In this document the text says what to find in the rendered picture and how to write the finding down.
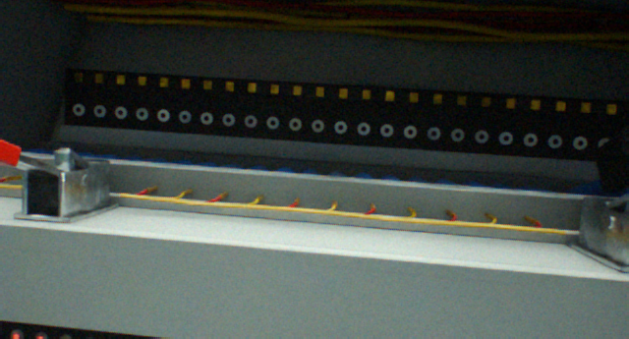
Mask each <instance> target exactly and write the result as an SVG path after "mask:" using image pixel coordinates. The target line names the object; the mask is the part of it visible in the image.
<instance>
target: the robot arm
mask: <svg viewBox="0 0 629 339"><path fill-rule="evenodd" d="M595 158H596V163H597V166H598V169H599V173H600V181H601V185H602V190H603V191H604V192H605V193H612V194H613V193H618V192H620V191H622V190H624V189H626V188H628V187H629V125H627V126H625V127H624V128H623V129H621V131H620V132H619V134H617V135H616V136H614V138H613V139H611V140H610V141H608V142H607V143H605V144H604V145H602V146H601V147H600V148H598V149H597V150H596V151H595Z"/></svg>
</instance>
